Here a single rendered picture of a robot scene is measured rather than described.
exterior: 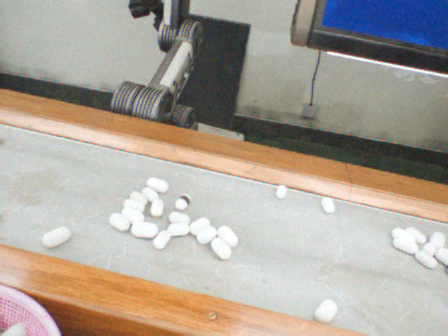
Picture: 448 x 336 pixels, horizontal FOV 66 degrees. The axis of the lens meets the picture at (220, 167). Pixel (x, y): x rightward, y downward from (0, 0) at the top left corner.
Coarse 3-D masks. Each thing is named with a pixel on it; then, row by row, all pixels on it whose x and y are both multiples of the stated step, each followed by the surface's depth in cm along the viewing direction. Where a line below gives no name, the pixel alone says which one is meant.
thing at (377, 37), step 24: (312, 0) 29; (336, 0) 30; (360, 0) 29; (384, 0) 29; (408, 0) 29; (432, 0) 29; (312, 24) 30; (336, 24) 29; (360, 24) 29; (384, 24) 29; (408, 24) 29; (432, 24) 29; (312, 48) 30; (336, 48) 30; (360, 48) 29; (384, 48) 29; (408, 48) 29; (432, 48) 29; (432, 72) 30
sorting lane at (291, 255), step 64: (0, 128) 69; (0, 192) 53; (64, 192) 56; (128, 192) 58; (192, 192) 61; (256, 192) 64; (64, 256) 45; (128, 256) 46; (192, 256) 48; (256, 256) 50; (320, 256) 52; (384, 256) 54; (384, 320) 44
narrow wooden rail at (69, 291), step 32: (0, 256) 40; (32, 256) 41; (32, 288) 37; (64, 288) 38; (96, 288) 39; (128, 288) 39; (160, 288) 40; (64, 320) 38; (96, 320) 37; (128, 320) 36; (160, 320) 36; (192, 320) 37; (224, 320) 38; (256, 320) 38; (288, 320) 39
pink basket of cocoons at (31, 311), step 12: (0, 288) 36; (0, 300) 36; (12, 300) 36; (24, 300) 36; (0, 312) 37; (12, 312) 36; (24, 312) 36; (36, 312) 35; (0, 324) 37; (12, 324) 37; (24, 324) 36; (36, 324) 35; (48, 324) 34
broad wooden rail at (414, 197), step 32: (0, 96) 76; (32, 96) 78; (32, 128) 70; (64, 128) 70; (96, 128) 70; (128, 128) 72; (160, 128) 75; (192, 160) 68; (224, 160) 68; (256, 160) 69; (288, 160) 71; (320, 160) 73; (320, 192) 66; (352, 192) 66; (384, 192) 67; (416, 192) 68
